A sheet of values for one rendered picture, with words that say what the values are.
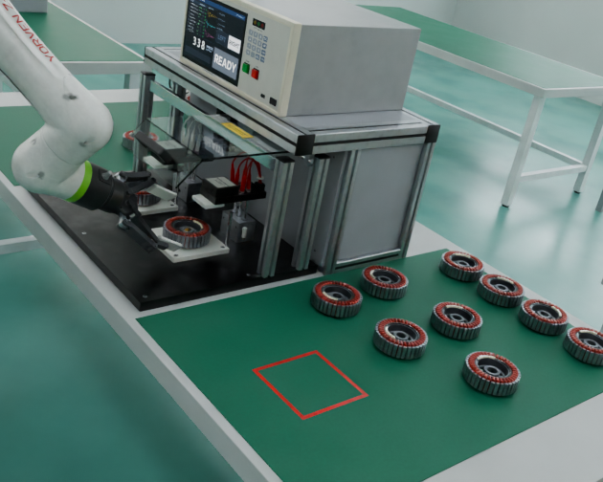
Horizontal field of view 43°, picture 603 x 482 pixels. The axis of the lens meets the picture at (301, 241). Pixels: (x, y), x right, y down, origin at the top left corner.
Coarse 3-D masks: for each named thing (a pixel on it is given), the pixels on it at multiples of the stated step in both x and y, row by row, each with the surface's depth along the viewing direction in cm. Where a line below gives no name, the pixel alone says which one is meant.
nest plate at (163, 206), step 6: (156, 204) 197; (162, 204) 197; (168, 204) 198; (144, 210) 192; (150, 210) 193; (156, 210) 194; (162, 210) 195; (168, 210) 196; (174, 210) 198; (132, 216) 190
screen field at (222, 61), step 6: (216, 48) 183; (216, 54) 184; (222, 54) 182; (228, 54) 180; (216, 60) 184; (222, 60) 182; (228, 60) 180; (234, 60) 178; (216, 66) 184; (222, 66) 182; (228, 66) 181; (234, 66) 178; (222, 72) 183; (228, 72) 181; (234, 72) 179; (234, 78) 179
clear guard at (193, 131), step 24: (144, 120) 168; (168, 120) 169; (192, 120) 172; (216, 120) 175; (168, 144) 159; (192, 144) 158; (216, 144) 160; (240, 144) 163; (264, 144) 166; (168, 168) 155; (192, 168) 152
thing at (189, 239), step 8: (176, 216) 184; (184, 216) 184; (168, 224) 179; (176, 224) 182; (184, 224) 183; (192, 224) 184; (200, 224) 182; (208, 224) 184; (168, 232) 177; (176, 232) 176; (184, 232) 176; (192, 232) 178; (200, 232) 178; (208, 232) 180; (176, 240) 177; (184, 240) 176; (192, 240) 176; (200, 240) 177; (208, 240) 180; (192, 248) 178
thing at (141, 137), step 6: (138, 132) 160; (138, 138) 159; (144, 138) 158; (144, 144) 158; (150, 144) 156; (156, 144) 155; (156, 150) 154; (162, 150) 153; (162, 156) 154; (168, 156) 155; (168, 162) 155
